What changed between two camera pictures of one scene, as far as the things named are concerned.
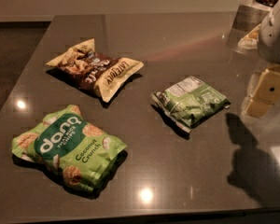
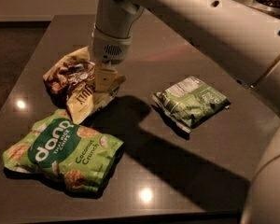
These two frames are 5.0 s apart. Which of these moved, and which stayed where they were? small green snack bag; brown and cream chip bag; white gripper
Moved: white gripper; brown and cream chip bag
Stayed: small green snack bag
